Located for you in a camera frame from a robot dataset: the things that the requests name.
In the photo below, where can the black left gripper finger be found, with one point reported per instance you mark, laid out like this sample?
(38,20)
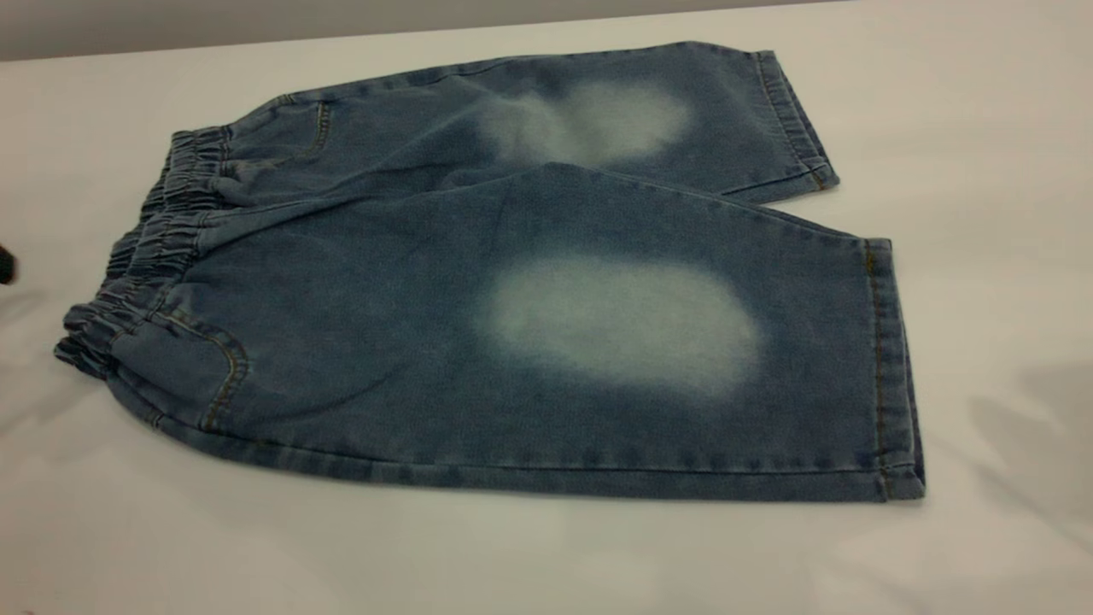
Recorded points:
(6,265)

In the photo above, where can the blue denim pants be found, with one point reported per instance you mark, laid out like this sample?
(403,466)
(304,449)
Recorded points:
(384,342)

